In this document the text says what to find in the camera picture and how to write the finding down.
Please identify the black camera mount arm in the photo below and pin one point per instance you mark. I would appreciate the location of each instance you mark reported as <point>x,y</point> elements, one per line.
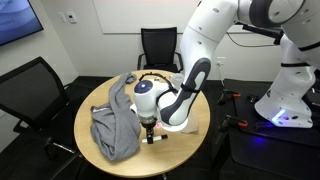
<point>263,32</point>

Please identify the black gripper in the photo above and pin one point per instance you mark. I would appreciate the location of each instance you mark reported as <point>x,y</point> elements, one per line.
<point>149,127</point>

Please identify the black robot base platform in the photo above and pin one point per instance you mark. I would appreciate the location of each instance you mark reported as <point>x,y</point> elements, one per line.
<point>266,153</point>

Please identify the small black knob on platform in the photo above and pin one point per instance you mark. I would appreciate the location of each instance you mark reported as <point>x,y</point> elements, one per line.
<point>252,98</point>

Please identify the orange black bar clamp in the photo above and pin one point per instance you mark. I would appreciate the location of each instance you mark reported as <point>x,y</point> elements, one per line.
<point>235,122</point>
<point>230,96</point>

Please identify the white wall thermostat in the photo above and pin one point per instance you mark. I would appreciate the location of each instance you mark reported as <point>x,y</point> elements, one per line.
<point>71,17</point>

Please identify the white marker with black cap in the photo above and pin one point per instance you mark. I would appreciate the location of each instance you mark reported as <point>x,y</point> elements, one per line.
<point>160,137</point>

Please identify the white wall power outlet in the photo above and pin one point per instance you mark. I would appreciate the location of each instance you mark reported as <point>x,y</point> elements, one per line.
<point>220,61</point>

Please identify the wall mounted display screen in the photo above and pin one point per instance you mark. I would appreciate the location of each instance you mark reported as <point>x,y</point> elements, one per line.
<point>16,16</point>

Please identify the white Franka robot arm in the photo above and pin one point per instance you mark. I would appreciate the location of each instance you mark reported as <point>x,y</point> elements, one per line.
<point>206,33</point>

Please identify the white light switch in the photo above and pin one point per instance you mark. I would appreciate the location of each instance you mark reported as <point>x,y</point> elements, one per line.
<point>61,17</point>

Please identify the grey hooded sweatshirt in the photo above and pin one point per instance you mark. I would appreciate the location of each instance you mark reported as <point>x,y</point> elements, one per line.
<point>115,126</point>

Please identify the black office chair with armrests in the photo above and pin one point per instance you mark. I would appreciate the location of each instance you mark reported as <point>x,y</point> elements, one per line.
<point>158,43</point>

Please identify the pink tag beside large plate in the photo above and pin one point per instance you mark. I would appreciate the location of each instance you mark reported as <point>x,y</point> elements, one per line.
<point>159,125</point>

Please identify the black mesh office chair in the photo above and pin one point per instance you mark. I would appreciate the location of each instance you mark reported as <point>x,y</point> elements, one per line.
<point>30,86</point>

